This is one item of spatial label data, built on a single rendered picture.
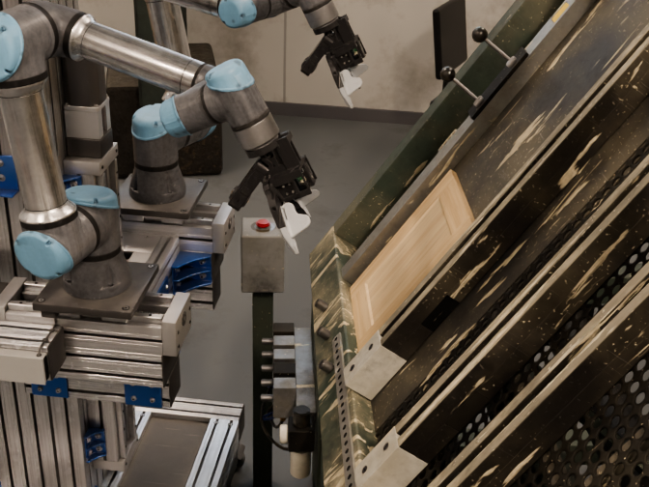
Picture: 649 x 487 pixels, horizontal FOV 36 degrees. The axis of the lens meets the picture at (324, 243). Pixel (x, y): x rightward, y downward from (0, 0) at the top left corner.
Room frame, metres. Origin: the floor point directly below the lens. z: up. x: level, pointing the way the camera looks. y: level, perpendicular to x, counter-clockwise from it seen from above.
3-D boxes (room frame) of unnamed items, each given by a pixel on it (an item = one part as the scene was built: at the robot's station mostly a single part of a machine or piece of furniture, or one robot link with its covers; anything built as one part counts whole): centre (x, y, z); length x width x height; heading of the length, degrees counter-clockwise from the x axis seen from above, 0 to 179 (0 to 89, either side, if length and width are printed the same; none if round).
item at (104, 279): (1.94, 0.51, 1.09); 0.15 x 0.15 x 0.10
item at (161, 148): (2.44, 0.45, 1.20); 0.13 x 0.12 x 0.14; 148
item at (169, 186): (2.43, 0.45, 1.09); 0.15 x 0.15 x 0.10
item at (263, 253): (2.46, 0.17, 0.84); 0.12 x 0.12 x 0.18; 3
